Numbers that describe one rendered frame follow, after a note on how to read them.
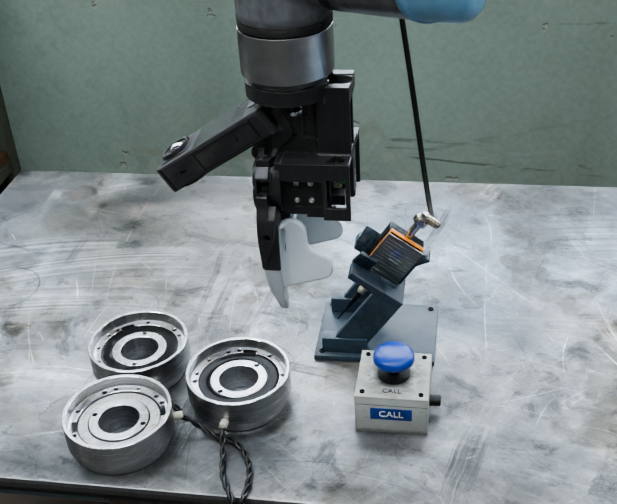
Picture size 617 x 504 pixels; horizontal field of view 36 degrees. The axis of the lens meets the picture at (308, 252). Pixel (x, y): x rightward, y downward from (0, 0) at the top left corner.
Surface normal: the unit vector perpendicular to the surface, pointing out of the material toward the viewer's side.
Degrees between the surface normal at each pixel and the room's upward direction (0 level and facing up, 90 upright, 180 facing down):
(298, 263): 83
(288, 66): 90
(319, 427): 0
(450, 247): 0
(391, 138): 90
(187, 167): 90
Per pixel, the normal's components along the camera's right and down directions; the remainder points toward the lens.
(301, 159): -0.06, -0.84
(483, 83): -0.16, 0.55
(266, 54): -0.41, 0.51
